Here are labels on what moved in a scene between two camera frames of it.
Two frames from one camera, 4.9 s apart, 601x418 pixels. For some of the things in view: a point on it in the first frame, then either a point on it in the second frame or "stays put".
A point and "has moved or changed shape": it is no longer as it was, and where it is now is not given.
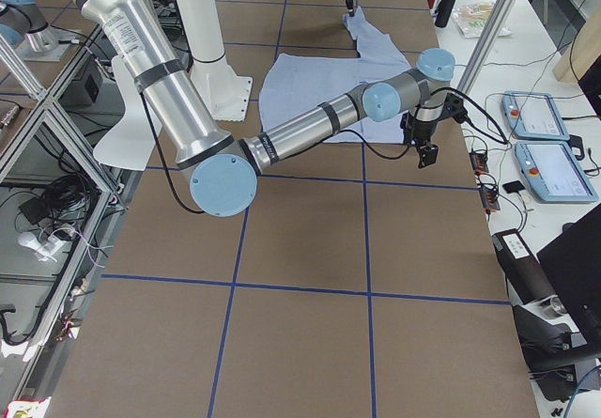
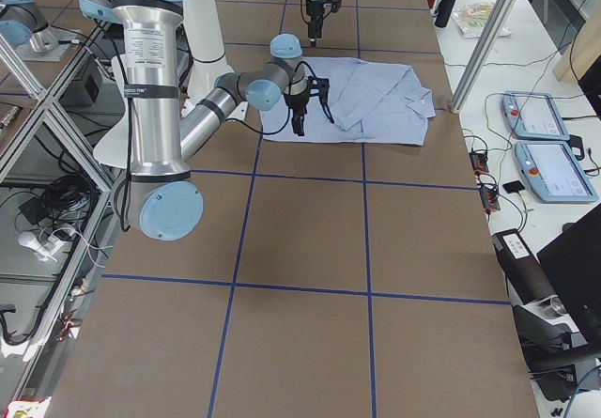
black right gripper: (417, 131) to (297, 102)
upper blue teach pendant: (534, 115) stays put
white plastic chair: (128, 144) stays put
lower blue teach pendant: (551, 172) stays put
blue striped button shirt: (299, 83) has moved or changed shape
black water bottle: (447, 5) stays put
